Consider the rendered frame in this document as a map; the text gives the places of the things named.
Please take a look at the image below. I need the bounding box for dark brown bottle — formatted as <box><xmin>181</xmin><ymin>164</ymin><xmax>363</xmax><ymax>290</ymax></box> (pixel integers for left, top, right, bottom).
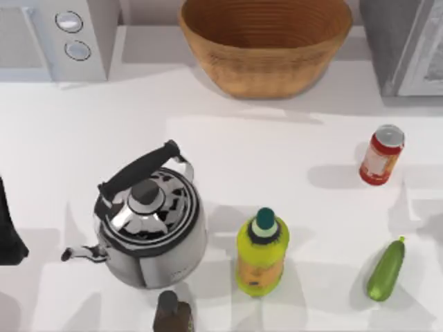
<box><xmin>153</xmin><ymin>290</ymin><xmax>193</xmax><ymax>332</ymax></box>

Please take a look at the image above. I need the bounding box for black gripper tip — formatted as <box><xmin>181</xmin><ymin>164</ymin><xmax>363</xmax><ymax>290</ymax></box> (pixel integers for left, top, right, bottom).
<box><xmin>0</xmin><ymin>176</ymin><xmax>30</xmax><ymax>266</ymax></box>

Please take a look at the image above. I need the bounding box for green cucumber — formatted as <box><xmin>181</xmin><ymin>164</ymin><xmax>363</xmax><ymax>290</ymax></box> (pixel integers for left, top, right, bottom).
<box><xmin>367</xmin><ymin>236</ymin><xmax>406</xmax><ymax>302</ymax></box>

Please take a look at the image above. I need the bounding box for brown wicker basket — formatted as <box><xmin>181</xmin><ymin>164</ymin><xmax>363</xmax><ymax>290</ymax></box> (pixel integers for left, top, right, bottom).
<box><xmin>178</xmin><ymin>0</ymin><xmax>354</xmax><ymax>100</ymax></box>

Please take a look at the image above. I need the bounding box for grey cabinet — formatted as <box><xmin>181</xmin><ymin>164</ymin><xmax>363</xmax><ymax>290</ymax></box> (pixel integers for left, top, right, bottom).
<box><xmin>359</xmin><ymin>0</ymin><xmax>443</xmax><ymax>99</ymax></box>

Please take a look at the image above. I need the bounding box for yellow-green bottle with green cap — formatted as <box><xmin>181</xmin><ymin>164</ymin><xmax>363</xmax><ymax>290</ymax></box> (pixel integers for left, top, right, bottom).
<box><xmin>236</xmin><ymin>207</ymin><xmax>290</xmax><ymax>297</ymax></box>

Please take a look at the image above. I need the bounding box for pale microwave oven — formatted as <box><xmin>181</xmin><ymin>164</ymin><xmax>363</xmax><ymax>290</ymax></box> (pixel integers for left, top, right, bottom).
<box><xmin>0</xmin><ymin>0</ymin><xmax>123</xmax><ymax>82</ymax></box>

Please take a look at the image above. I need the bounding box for round microwave knob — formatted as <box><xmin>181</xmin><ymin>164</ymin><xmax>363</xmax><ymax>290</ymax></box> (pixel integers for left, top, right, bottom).
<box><xmin>55</xmin><ymin>10</ymin><xmax>84</xmax><ymax>34</ymax></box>
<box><xmin>64</xmin><ymin>39</ymin><xmax>93</xmax><ymax>63</ymax></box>

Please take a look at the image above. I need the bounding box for red and white can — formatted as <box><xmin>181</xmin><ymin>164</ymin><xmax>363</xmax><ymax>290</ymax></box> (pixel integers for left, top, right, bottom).
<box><xmin>359</xmin><ymin>124</ymin><xmax>406</xmax><ymax>186</ymax></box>

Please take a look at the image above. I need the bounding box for silver kettle with black handle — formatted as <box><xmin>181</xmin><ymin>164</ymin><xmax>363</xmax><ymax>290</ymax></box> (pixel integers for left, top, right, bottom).
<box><xmin>61</xmin><ymin>139</ymin><xmax>208</xmax><ymax>290</ymax></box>

